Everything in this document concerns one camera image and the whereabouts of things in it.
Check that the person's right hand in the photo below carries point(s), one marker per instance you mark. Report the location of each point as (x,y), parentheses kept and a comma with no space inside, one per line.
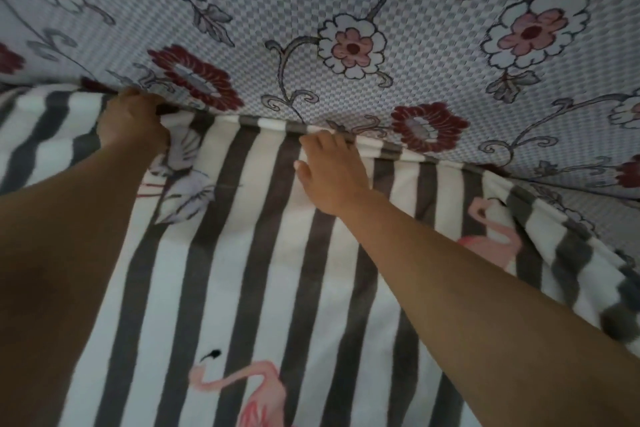
(332,176)

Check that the person's left hand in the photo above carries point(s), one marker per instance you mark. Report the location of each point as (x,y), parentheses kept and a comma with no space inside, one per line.
(132,124)

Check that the grey white striped flamingo blanket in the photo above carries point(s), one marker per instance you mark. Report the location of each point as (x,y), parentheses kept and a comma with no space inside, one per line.
(250,266)

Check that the person's left forearm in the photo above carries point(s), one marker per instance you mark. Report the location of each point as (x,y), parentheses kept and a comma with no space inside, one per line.
(60,266)

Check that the person's right forearm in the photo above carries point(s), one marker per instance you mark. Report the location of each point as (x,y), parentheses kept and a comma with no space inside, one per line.
(500,316)

